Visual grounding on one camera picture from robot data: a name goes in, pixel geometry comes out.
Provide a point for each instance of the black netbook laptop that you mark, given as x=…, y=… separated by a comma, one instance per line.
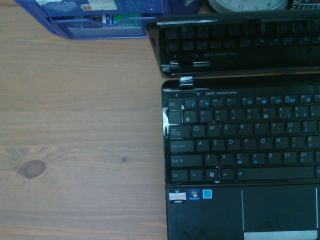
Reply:
x=232, y=140

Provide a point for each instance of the blue mesh desk organizer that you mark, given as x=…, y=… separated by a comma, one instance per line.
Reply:
x=100, y=27

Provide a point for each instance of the round white analog clock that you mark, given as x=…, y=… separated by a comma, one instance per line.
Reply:
x=246, y=5

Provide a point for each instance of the black calculator with keys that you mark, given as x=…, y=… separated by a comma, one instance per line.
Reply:
x=306, y=3

